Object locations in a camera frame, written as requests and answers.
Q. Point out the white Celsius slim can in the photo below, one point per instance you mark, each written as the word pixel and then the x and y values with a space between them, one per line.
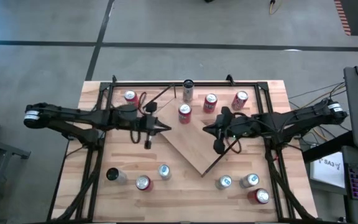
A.
pixel 188 93
pixel 115 175

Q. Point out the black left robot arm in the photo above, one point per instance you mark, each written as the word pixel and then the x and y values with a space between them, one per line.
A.
pixel 73 112

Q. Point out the red Star Wars Coca-Cola can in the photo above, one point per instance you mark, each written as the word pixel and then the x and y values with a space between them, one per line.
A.
pixel 239 99

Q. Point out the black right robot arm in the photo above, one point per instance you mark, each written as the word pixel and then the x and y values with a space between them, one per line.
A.
pixel 291 124

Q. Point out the black support bar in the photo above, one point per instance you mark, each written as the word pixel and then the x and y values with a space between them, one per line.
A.
pixel 325 147

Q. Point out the red Coca-Cola Zero Sugar can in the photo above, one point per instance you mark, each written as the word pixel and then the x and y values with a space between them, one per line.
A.
pixel 144 183

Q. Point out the orange Fanta soda can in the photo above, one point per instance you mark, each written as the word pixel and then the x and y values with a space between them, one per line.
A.
pixel 210 102
pixel 131 96
pixel 184 112

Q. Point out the black aluminium rig frame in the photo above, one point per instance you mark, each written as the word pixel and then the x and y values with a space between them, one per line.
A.
pixel 216 84

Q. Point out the blue silver Red Bull can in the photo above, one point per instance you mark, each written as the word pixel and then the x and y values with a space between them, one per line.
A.
pixel 250 180
pixel 164 171
pixel 224 182

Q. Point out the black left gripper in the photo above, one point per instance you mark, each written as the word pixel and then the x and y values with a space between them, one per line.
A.
pixel 146 124

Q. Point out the white SA3 sign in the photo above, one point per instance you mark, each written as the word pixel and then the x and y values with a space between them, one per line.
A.
pixel 325 174

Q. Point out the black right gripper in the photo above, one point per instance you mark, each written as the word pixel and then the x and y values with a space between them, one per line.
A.
pixel 228 126

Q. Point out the grey metal cart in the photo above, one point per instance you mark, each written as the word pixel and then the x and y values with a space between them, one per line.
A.
pixel 2 147

